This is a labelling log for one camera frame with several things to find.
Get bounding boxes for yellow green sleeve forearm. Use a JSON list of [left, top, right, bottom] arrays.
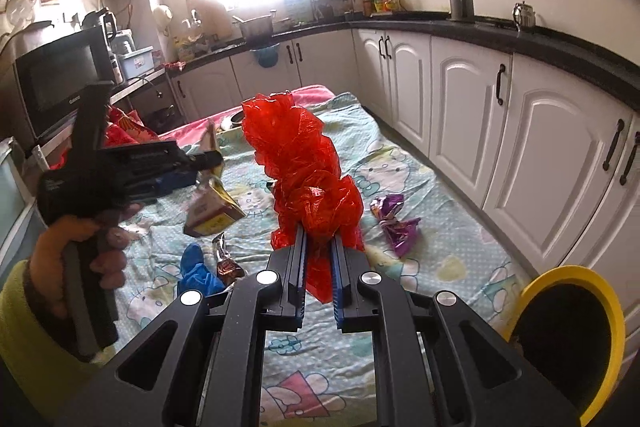
[[1, 260, 116, 426]]

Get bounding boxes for yellow rimmed trash bin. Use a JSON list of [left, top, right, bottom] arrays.
[[502, 265, 626, 426]]

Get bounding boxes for white storage box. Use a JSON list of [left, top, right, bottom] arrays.
[[117, 46, 154, 81]]

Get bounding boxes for red floral cushion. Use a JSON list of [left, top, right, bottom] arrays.
[[49, 105, 161, 170]]

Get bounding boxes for left hand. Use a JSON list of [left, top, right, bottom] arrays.
[[27, 216, 130, 319]]

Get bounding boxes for blue crumpled wrapper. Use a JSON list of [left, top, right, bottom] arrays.
[[177, 244, 226, 297]]

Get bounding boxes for steel bowl on table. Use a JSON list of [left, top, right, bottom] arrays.
[[220, 110, 244, 132]]

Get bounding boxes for dark metal cup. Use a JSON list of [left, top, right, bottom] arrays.
[[449, 0, 475, 23]]

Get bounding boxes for brown candy wrapper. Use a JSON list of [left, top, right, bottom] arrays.
[[213, 233, 245, 287]]

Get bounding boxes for red plastic bag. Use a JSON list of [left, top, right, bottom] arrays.
[[242, 93, 363, 303]]

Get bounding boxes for steel teapot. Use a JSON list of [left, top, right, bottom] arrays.
[[512, 2, 536, 31]]

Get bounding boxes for black microwave oven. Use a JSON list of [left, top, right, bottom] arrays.
[[9, 26, 116, 141]]

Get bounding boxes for small yellow carton box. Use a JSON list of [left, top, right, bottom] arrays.
[[183, 176, 245, 237]]

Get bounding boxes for blue hanging basket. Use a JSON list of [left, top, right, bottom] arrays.
[[250, 43, 280, 68]]

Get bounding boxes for black kitchen countertop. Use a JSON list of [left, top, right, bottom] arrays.
[[167, 12, 639, 112]]

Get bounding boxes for cartoon print table cloth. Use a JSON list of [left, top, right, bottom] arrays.
[[116, 93, 528, 426]]

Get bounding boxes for steel cooking pot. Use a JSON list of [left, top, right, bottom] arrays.
[[232, 13, 273, 42]]

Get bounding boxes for purple snack wrapper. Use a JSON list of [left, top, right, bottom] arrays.
[[370, 194, 421, 258]]

